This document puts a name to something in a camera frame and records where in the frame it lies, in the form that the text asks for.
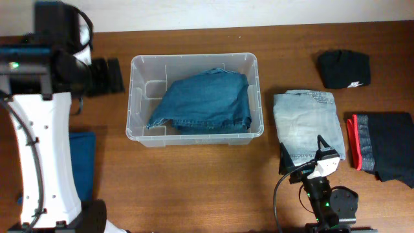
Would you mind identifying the teal blue shirt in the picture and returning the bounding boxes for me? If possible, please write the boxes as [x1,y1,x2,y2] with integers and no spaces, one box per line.
[69,132,96,201]

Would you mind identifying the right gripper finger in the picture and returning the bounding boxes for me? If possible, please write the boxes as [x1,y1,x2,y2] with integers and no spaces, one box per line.
[279,143,295,175]
[317,135,330,151]

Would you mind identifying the black garment with red trim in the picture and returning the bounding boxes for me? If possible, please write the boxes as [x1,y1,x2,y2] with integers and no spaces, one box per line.
[346,113,413,188]

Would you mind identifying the folded light blue jeans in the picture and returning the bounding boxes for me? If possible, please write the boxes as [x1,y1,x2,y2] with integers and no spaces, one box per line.
[273,90,346,166]

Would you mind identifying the dark blue jeans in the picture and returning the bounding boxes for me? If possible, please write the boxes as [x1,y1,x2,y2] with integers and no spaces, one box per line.
[147,68,252,135]

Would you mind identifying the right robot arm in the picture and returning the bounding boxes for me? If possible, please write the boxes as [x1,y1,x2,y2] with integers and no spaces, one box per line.
[277,135,358,232]

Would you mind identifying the folded black Nike garment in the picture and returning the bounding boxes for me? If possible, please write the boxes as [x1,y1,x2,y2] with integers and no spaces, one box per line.
[316,50,371,89]

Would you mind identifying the clear plastic storage bin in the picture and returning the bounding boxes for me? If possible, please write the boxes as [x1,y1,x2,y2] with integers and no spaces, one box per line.
[125,52,265,147]

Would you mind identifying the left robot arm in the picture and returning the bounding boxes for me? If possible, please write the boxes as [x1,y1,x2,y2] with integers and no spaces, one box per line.
[1,1,125,232]

